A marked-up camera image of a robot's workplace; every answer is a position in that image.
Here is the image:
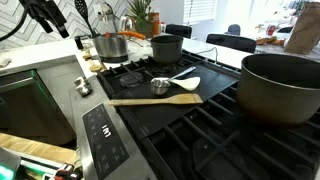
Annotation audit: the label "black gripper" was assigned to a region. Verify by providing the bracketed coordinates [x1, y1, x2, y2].
[18, 0, 70, 39]

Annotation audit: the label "small pot with orange handle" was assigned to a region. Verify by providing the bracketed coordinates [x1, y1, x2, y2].
[118, 30, 185, 65]

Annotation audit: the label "large dark grey pot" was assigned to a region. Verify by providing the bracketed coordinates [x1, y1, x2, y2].
[235, 53, 320, 128]

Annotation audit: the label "black slotted spoon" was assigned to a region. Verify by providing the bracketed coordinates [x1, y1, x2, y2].
[73, 0, 98, 38]

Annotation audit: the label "metal ladle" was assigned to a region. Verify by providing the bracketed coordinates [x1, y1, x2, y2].
[99, 1, 120, 34]

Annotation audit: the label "steel utensil holder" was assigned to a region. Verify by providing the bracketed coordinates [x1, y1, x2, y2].
[92, 33, 130, 64]

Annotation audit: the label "silver stove knob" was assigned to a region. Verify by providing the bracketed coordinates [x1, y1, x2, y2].
[77, 82, 93, 98]
[73, 75, 88, 89]

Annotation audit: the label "tall glass pitcher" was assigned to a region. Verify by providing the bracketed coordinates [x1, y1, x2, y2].
[118, 14, 135, 33]

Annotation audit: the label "dark dishwasher front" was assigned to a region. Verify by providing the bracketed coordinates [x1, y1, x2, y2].
[0, 69, 77, 147]

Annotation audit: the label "orange bottle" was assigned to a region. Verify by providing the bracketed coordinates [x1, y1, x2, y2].
[151, 11, 162, 36]

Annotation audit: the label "metal measuring cup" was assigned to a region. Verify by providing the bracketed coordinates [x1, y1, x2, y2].
[150, 66, 197, 97]

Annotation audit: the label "black chair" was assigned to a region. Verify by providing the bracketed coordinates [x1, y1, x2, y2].
[164, 23, 193, 39]
[205, 33, 258, 54]

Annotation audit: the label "wooden spatula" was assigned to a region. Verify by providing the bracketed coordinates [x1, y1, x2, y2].
[107, 93, 204, 107]

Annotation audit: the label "red black clamp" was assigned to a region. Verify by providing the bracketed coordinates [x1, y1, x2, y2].
[53, 162, 76, 180]

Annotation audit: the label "white window blinds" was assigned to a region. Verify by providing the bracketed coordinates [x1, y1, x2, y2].
[183, 0, 218, 26]

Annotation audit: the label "white rice spoon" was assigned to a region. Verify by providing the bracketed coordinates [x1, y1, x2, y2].
[159, 76, 202, 92]

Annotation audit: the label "black griddle plate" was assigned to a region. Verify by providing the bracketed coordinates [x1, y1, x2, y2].
[114, 61, 241, 141]

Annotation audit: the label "blue grey chair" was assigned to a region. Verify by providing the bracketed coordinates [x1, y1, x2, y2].
[224, 23, 242, 36]

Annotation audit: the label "steel gas stove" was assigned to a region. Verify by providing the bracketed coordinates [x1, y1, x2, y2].
[68, 49, 320, 180]

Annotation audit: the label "brown paper bag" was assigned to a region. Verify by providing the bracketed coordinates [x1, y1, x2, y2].
[283, 1, 320, 55]

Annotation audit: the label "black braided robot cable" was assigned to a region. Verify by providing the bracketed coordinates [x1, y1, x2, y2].
[0, 6, 28, 43]

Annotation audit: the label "thin black wire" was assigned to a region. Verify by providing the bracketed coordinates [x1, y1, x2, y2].
[189, 46, 220, 63]

